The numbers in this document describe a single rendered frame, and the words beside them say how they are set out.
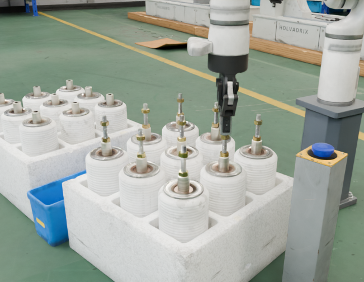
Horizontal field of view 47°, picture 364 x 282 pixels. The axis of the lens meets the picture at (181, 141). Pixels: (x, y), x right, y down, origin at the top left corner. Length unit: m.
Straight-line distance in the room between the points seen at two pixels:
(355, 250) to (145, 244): 0.55
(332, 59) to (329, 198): 0.44
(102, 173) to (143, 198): 0.13
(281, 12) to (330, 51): 2.56
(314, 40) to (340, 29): 2.12
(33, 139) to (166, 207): 0.50
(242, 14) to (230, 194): 0.34
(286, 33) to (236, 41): 2.70
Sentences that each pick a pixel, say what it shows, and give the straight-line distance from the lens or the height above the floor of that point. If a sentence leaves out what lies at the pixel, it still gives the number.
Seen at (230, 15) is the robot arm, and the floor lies 0.56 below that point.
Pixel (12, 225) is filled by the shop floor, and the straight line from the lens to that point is 1.23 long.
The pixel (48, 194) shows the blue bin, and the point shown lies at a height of 0.09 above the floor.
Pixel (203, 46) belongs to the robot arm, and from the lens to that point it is 0.75.
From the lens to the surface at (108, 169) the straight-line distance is 0.92.
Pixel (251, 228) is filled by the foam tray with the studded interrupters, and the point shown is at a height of 0.14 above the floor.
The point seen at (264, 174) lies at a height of 0.22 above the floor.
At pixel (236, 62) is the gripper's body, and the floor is 0.48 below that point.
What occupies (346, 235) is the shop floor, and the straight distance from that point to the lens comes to 1.19.
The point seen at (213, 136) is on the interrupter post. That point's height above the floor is 0.26.
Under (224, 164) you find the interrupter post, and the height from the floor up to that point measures 0.27.
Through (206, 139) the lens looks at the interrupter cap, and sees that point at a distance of 1.02.
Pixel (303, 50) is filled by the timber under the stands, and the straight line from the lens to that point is 3.23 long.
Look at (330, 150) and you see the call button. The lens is 0.81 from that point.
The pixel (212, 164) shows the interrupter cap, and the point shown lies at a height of 0.25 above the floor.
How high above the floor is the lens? 0.64
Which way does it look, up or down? 22 degrees down
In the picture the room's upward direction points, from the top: straight up
